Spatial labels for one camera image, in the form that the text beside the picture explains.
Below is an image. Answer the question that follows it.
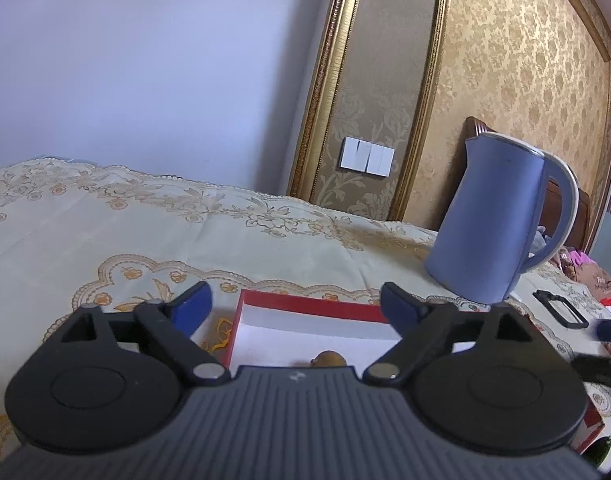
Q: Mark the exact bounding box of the wide gold wall trim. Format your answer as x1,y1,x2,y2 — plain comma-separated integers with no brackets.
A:
538,0,611,256

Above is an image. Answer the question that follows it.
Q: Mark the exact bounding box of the pile of colourful clothes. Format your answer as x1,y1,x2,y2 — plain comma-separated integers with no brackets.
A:
558,246,611,322

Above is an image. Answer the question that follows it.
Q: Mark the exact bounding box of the grey cabinet door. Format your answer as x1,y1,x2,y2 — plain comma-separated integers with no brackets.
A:
590,125,611,267

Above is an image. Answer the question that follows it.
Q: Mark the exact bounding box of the black rectangular plastic frame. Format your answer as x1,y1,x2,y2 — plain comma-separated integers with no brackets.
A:
533,289,590,330

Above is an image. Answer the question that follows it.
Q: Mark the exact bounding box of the gold wall moulding frame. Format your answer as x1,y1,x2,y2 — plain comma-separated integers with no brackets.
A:
285,0,454,222

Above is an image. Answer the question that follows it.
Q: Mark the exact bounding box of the blue electric kettle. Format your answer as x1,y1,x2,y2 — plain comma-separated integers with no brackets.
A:
424,132,581,306

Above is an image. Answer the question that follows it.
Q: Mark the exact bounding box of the brown round pear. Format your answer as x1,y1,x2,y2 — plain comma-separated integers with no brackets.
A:
310,351,349,369

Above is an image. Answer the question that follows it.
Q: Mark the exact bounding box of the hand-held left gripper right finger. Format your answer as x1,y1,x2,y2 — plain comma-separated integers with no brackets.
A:
363,282,536,389

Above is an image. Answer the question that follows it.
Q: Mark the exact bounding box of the red cardboard box white inside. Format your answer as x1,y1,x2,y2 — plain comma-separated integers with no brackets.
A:
220,289,606,456

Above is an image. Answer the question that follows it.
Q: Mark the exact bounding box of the cream floral lace tablecloth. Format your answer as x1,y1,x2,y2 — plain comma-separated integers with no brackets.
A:
0,157,611,461

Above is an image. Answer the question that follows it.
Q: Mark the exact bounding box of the white wall light switch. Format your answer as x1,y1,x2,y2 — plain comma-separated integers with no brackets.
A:
339,136,395,177

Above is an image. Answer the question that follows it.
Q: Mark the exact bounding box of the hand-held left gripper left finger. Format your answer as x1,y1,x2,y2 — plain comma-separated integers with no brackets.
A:
60,281,231,389

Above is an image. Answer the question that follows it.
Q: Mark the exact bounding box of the brown wooden headboard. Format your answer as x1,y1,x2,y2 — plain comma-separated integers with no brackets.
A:
465,116,592,257

